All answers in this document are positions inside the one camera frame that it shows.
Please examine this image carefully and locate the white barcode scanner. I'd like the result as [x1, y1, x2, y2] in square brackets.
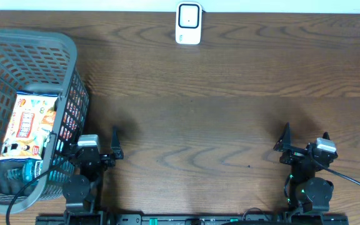
[175, 2, 203, 45]

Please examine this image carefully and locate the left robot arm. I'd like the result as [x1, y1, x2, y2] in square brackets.
[62, 127, 124, 225]

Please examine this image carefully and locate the wet wipes packet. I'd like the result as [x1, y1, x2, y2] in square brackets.
[0, 91, 58, 161]

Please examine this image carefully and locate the blue Listerine mouthwash bottle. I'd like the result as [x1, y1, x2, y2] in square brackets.
[2, 159, 43, 188]

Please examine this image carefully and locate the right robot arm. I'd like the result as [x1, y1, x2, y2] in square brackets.
[273, 123, 338, 214]

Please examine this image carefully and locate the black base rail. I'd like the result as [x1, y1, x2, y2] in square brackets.
[35, 214, 349, 225]

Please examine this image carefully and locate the grey plastic shopping basket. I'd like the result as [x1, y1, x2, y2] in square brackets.
[0, 29, 89, 214]

